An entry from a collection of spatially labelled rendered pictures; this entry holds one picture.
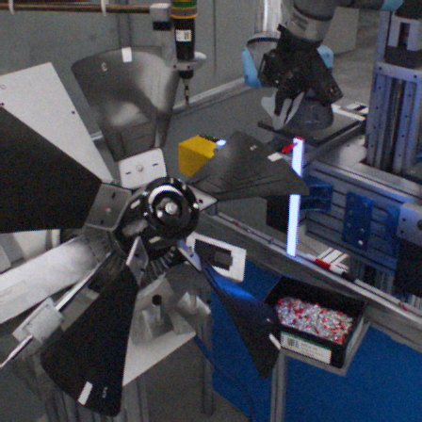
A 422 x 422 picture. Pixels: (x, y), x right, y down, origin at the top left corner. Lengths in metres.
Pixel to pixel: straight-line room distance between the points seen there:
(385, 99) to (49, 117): 0.94
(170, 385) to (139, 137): 1.42
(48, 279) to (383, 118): 1.09
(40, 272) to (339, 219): 1.04
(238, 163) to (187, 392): 1.29
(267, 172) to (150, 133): 0.27
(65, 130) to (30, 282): 0.39
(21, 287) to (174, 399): 1.35
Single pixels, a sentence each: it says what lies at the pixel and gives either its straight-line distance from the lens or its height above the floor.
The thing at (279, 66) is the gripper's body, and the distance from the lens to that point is 1.19.
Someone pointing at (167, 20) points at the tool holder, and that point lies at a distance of 1.05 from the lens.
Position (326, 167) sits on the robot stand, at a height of 0.95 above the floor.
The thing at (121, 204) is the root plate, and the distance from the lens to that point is 1.10.
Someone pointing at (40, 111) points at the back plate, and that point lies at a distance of 1.37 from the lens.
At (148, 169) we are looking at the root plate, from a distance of 1.15.
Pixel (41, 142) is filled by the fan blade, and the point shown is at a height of 1.36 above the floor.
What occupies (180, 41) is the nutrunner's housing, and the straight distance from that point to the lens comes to 1.05.
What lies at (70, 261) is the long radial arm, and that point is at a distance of 1.16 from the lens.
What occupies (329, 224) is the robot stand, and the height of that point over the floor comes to 0.76.
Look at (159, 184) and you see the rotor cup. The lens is 1.09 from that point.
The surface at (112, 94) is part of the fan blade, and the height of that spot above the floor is 1.36.
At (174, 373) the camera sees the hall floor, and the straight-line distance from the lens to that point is 2.47.
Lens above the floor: 1.78
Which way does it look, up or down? 31 degrees down
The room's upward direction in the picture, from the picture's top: 1 degrees counter-clockwise
